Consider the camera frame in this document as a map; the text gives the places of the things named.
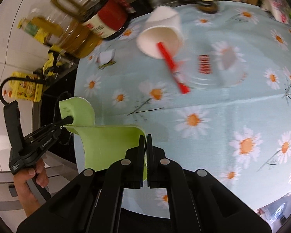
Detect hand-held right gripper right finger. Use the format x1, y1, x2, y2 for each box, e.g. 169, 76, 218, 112
147, 134, 272, 233

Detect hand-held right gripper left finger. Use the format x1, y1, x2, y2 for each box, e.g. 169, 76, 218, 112
16, 134, 147, 233

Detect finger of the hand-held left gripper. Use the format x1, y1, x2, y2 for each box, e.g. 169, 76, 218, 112
27, 116, 74, 146

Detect green plastic container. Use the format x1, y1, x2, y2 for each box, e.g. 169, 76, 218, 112
59, 97, 148, 181

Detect person's left hand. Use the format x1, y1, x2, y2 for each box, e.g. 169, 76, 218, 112
13, 160, 49, 218

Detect yellow dish soap bottle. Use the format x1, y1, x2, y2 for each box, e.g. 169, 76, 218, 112
3, 71, 44, 103

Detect daisy print tablecloth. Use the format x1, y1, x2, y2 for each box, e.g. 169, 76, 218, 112
73, 1, 291, 218

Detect black sink faucet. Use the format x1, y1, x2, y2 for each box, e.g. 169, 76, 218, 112
0, 77, 43, 106

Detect yellow cloth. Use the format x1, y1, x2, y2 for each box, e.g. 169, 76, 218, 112
42, 50, 64, 75

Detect large cooking oil jug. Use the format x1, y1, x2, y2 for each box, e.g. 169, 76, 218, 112
30, 0, 110, 59

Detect red plastic straw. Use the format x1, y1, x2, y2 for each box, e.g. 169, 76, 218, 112
157, 42, 192, 95

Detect green label sauce bottle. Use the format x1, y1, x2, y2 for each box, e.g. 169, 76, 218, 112
17, 16, 64, 47

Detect clear plastic cup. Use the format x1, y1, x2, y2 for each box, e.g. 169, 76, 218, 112
184, 41, 248, 88

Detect dark soy sauce jar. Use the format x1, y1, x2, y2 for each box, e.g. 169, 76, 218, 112
84, 0, 129, 41

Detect white paper cup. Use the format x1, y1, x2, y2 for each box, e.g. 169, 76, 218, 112
136, 6, 184, 59

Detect white and blue packet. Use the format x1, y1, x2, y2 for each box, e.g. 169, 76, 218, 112
260, 0, 291, 24

